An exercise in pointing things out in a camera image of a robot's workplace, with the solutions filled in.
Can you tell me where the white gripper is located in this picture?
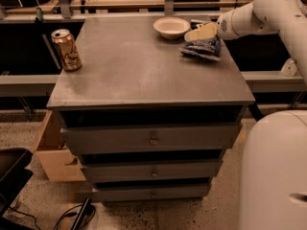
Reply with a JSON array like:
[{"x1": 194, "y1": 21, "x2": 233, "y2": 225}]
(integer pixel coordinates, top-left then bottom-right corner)
[{"x1": 184, "y1": 3, "x2": 275, "y2": 42}]

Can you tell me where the blue chip bag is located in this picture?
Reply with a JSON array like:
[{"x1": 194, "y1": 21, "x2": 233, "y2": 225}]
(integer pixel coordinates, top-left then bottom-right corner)
[{"x1": 179, "y1": 27, "x2": 221, "y2": 61}]

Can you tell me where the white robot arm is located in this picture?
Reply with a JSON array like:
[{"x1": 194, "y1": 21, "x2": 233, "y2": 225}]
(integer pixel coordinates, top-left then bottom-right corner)
[{"x1": 217, "y1": 0, "x2": 307, "y2": 230}]

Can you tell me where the orange soda can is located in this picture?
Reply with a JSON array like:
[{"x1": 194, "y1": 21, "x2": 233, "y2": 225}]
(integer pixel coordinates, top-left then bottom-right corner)
[{"x1": 51, "y1": 29, "x2": 82, "y2": 71}]

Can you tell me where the white paper bowl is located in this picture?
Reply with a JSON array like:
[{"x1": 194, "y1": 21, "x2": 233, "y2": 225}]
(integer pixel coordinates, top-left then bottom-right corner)
[{"x1": 153, "y1": 17, "x2": 190, "y2": 39}]

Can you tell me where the grey drawer cabinet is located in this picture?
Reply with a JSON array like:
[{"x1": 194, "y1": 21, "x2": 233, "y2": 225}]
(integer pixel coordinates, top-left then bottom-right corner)
[{"x1": 48, "y1": 15, "x2": 254, "y2": 199}]

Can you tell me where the middle grey drawer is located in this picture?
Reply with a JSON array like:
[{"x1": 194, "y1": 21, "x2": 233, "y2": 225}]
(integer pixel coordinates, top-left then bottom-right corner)
[{"x1": 81, "y1": 160, "x2": 222, "y2": 183}]

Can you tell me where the grey drawer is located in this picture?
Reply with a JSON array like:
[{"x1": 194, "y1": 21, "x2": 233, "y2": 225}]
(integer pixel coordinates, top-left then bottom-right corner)
[
  {"x1": 91, "y1": 183, "x2": 211, "y2": 202},
  {"x1": 60, "y1": 123, "x2": 242, "y2": 155},
  {"x1": 81, "y1": 160, "x2": 222, "y2": 183}
]

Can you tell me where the top grey drawer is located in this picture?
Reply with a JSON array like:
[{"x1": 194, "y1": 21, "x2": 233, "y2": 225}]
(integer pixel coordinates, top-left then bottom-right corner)
[{"x1": 60, "y1": 123, "x2": 242, "y2": 155}]

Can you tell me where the bottom grey drawer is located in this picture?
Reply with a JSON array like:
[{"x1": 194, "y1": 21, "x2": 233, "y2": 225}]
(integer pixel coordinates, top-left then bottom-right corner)
[{"x1": 91, "y1": 183, "x2": 211, "y2": 202}]

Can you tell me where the wooden box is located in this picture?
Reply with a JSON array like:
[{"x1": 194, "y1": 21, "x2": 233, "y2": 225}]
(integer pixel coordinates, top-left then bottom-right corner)
[{"x1": 32, "y1": 110, "x2": 85, "y2": 182}]

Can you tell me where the black bin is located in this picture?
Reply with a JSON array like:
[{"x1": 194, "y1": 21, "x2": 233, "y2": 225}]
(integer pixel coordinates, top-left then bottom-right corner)
[{"x1": 0, "y1": 148, "x2": 33, "y2": 216}]

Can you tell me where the black cable on floor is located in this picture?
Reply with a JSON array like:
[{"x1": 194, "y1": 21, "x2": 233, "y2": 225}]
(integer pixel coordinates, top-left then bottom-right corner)
[{"x1": 9, "y1": 197, "x2": 97, "y2": 230}]

